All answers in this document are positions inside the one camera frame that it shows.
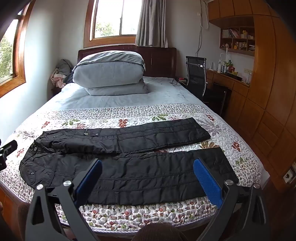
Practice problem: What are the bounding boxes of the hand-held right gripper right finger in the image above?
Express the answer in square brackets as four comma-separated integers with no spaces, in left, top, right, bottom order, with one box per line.
[193,158,271,241]

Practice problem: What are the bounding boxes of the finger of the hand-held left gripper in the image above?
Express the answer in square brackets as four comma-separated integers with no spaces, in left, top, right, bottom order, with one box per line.
[0,140,18,155]

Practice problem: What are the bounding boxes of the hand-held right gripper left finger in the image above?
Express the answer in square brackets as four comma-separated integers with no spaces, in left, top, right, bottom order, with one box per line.
[25,158,103,241]

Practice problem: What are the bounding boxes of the black pants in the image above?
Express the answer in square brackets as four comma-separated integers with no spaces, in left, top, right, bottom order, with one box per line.
[20,117,239,207]

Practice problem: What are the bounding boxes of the floral quilted bedspread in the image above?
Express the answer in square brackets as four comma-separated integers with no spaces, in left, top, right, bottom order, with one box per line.
[0,103,263,232]

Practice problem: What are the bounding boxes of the pile of clothes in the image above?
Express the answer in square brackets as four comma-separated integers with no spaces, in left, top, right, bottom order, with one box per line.
[50,59,75,89]

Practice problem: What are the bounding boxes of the wooden framed window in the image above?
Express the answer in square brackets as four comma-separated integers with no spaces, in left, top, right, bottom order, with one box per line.
[0,0,36,98]
[84,0,144,48]

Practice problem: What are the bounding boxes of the wooden desk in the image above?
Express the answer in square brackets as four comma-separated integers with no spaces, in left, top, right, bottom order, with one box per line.
[205,69,252,121]

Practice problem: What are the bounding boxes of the wooden wardrobe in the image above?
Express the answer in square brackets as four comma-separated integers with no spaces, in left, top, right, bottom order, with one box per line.
[228,9,296,194]

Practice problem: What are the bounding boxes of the folded grey duvet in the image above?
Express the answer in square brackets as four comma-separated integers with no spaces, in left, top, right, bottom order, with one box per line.
[72,50,149,96]

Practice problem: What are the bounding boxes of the black keyboard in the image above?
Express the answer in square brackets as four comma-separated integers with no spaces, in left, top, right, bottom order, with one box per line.
[225,73,243,82]

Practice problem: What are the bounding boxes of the black office chair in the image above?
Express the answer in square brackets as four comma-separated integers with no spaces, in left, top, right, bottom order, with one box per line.
[185,56,228,116]

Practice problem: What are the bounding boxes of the white desk lamp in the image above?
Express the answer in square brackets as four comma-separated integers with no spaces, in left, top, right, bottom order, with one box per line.
[218,47,230,73]

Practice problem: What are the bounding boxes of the dark wooden bed headboard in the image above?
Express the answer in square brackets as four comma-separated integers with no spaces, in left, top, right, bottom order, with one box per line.
[77,45,177,78]

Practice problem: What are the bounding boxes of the row of books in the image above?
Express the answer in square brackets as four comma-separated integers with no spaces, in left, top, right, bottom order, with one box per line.
[222,28,241,39]

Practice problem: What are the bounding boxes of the grey brown curtain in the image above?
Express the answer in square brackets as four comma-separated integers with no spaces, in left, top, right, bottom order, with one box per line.
[135,0,168,48]

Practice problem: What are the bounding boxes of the wall socket panel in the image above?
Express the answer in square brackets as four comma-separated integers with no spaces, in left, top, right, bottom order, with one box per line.
[283,162,296,184]

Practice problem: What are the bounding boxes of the black cable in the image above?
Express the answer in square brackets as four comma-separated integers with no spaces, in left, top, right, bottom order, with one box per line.
[170,77,188,87]

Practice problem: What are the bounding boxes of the wooden wall shelf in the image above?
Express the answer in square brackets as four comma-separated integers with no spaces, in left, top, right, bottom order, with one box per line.
[219,23,256,56]

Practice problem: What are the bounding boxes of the white wall cable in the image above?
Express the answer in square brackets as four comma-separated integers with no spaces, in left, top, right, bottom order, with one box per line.
[196,0,210,57]

